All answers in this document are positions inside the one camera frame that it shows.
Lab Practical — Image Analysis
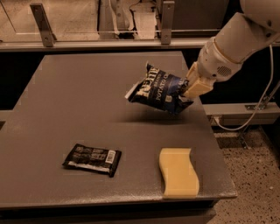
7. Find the yellow wavy sponge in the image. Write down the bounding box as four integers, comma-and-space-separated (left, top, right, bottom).
159, 148, 200, 199

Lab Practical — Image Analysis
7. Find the right metal rail bracket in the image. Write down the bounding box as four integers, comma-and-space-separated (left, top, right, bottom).
161, 0, 175, 45

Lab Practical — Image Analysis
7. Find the metal rail bracket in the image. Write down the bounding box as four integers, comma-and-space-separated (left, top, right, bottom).
30, 3, 57, 47
161, 0, 175, 45

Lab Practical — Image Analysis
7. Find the black snack bar wrapper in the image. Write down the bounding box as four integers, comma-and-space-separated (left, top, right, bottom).
63, 143, 122, 178

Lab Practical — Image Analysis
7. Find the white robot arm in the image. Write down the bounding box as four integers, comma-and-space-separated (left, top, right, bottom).
184, 0, 280, 99

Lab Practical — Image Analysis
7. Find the white cable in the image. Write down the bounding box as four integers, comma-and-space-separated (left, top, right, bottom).
213, 43, 275, 132

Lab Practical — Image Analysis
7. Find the blue potato chip bag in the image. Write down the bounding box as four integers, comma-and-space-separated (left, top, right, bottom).
125, 63, 193, 115

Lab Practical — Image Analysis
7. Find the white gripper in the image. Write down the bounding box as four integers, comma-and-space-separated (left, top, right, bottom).
183, 38, 242, 99

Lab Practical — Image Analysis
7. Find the left metal rail bracket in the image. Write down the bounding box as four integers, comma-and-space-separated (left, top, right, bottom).
30, 3, 57, 47

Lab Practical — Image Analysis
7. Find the metal horizontal rail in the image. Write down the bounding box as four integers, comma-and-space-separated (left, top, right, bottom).
0, 38, 209, 52

